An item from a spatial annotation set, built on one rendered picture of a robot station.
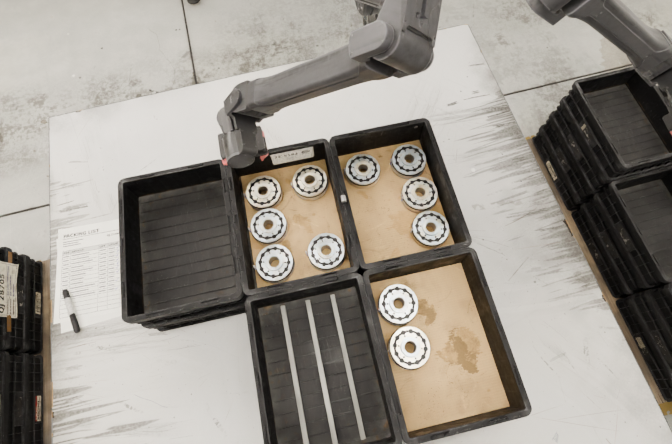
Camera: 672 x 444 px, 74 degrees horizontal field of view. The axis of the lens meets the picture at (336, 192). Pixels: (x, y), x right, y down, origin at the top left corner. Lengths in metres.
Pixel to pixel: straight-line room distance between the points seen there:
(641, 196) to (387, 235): 1.20
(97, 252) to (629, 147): 1.96
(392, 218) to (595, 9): 0.74
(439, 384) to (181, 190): 0.90
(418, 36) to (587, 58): 2.37
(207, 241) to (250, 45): 1.67
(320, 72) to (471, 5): 2.34
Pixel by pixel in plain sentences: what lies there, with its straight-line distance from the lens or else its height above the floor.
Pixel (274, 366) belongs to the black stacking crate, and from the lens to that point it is 1.23.
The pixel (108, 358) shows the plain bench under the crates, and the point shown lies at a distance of 1.51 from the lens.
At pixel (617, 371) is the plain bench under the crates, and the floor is 0.70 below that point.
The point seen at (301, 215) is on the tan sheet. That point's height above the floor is 0.83.
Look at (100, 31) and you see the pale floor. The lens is 3.17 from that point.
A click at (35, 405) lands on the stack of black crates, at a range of 2.19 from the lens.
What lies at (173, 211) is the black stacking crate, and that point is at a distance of 1.40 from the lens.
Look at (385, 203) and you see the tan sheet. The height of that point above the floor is 0.83.
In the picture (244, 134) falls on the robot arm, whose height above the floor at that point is 1.27.
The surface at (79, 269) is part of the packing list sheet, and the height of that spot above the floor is 0.70.
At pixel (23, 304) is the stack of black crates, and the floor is 0.27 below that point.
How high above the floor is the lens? 2.05
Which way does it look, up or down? 67 degrees down
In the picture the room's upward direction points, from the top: 3 degrees counter-clockwise
